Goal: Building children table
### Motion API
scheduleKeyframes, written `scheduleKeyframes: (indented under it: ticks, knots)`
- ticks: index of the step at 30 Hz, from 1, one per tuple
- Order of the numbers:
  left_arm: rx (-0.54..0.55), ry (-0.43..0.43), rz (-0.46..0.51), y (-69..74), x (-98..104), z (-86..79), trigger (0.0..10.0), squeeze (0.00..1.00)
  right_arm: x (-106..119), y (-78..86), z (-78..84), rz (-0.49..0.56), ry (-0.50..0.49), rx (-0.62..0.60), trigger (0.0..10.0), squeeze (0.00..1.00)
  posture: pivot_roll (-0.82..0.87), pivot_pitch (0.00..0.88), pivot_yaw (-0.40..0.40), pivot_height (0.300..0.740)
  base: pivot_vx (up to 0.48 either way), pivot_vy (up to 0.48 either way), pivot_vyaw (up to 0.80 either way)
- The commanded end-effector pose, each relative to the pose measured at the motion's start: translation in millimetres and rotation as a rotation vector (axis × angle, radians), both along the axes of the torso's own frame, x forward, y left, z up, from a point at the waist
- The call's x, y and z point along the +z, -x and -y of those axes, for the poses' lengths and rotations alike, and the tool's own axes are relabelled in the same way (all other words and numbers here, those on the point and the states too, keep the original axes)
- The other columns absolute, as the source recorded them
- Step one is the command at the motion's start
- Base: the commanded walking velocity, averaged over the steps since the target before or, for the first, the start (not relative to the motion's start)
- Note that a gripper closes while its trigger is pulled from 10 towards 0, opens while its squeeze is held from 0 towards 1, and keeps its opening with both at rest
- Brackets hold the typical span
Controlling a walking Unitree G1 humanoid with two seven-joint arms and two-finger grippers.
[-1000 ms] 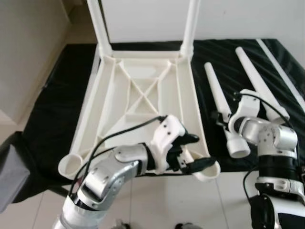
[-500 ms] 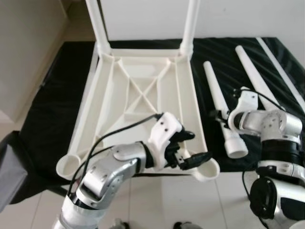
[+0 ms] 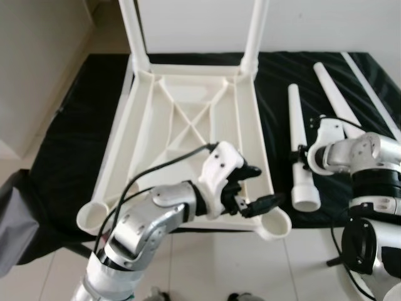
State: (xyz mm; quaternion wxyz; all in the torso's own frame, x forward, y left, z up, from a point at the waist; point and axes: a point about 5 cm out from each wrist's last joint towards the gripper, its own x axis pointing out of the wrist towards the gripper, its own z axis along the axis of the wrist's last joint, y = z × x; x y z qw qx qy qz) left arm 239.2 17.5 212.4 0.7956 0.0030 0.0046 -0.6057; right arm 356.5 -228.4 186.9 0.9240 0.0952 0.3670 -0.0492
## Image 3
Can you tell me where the dark grey fabric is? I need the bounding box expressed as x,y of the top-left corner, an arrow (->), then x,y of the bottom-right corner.
0,168 -> 39,280

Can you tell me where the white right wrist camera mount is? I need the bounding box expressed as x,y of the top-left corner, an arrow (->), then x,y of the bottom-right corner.
307,116 -> 349,177

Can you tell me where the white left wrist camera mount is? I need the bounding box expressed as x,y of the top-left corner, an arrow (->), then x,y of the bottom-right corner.
199,142 -> 246,219

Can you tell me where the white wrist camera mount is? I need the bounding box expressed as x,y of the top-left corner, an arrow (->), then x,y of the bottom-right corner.
199,142 -> 246,219
307,116 -> 349,177

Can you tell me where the white plastic table leg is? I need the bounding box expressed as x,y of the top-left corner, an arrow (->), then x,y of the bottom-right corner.
288,83 -> 321,211
118,0 -> 151,71
312,61 -> 363,129
241,0 -> 271,71

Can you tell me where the black metal table leg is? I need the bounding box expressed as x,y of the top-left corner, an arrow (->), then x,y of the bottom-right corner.
326,253 -> 346,269

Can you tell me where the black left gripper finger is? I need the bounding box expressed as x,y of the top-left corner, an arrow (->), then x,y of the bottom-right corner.
233,163 -> 263,182
241,194 -> 286,218

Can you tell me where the white plastic table top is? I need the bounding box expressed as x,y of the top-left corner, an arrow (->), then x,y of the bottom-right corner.
76,60 -> 293,242

